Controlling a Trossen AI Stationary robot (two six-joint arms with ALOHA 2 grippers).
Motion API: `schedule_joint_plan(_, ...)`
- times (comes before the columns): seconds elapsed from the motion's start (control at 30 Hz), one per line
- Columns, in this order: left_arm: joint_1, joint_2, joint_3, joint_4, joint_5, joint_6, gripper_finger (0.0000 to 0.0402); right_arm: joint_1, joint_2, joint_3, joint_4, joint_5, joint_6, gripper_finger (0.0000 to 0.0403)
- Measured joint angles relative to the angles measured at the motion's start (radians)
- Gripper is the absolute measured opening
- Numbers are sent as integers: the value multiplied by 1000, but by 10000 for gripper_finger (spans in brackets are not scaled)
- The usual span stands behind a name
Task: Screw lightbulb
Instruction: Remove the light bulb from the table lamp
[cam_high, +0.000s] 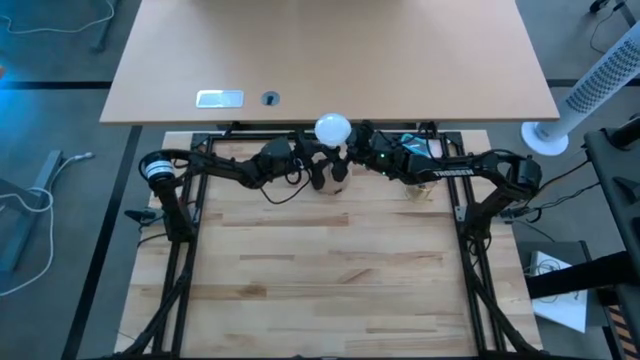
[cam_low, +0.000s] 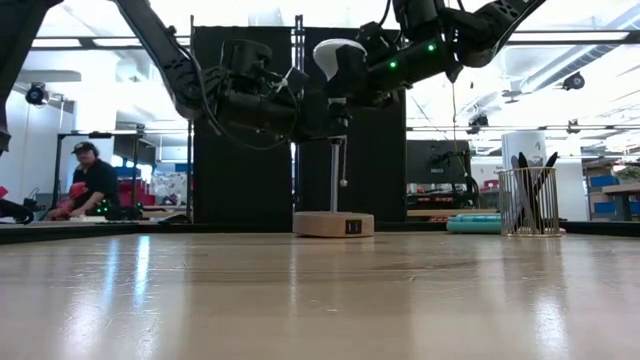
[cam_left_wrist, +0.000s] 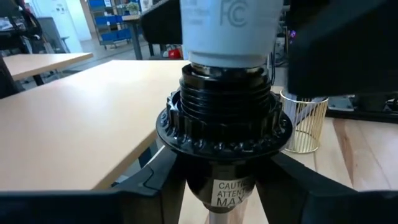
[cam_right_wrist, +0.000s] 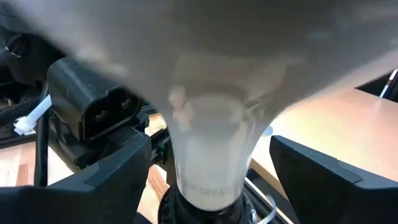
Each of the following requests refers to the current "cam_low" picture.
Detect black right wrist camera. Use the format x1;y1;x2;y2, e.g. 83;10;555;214
355;20;402;54

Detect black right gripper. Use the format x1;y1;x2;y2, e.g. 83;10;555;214
332;43;411;109

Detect black lamp socket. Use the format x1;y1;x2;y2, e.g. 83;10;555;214
291;97;376;239

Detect black ceiling spotlight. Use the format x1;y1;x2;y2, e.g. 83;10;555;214
466;113;491;136
24;81;51;107
561;71;587;92

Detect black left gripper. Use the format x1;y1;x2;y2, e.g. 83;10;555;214
214;67;352;145

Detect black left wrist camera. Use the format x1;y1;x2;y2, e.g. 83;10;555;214
219;38;274;84

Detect shelf with blue bins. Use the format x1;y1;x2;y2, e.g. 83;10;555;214
582;159;640;221

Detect black computer monitor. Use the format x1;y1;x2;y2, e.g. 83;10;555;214
405;139;472;186

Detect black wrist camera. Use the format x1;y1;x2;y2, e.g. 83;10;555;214
355;20;402;54
219;38;274;84

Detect large light wood table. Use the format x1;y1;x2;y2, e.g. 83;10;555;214
405;208;501;219

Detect person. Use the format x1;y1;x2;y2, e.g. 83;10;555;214
47;140;122;222

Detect teal calculator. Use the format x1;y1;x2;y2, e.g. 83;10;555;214
445;213;503;235

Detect gold wire pen holder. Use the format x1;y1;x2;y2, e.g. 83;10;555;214
497;166;563;238

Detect wood table with black legs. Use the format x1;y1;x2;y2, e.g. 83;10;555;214
601;181;640;222

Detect black cable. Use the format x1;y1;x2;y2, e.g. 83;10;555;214
192;47;301;152

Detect white flood lightbulb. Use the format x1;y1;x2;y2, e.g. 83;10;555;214
312;37;369;107

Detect red storage bins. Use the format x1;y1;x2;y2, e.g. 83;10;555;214
117;178;152;208

